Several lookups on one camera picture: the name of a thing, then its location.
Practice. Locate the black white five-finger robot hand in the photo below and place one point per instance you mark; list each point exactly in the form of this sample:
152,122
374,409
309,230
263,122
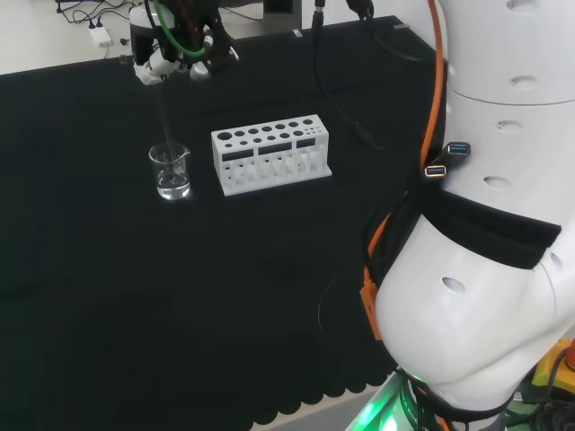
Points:
197,31

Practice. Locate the clear glass rod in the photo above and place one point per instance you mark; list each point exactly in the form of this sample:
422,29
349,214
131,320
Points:
165,121

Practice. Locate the white test tube rack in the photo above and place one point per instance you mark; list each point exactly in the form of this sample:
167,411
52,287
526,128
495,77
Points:
269,150

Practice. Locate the small clear glass beaker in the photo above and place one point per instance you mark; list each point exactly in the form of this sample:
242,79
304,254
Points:
170,182

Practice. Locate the clear cloth clip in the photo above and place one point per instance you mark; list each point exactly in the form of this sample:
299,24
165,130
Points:
123,59
297,32
401,27

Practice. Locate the white power strip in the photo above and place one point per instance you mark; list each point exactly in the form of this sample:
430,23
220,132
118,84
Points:
100,37

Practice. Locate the black bench cloth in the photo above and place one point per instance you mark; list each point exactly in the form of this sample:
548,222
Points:
135,269

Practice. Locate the USB socket with copper rim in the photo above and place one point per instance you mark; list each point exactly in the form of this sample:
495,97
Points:
436,170

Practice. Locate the black blue USB socket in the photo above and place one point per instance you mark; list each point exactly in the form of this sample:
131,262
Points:
459,148

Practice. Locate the yellow stop button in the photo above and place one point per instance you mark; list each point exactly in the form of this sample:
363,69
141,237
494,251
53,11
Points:
545,363

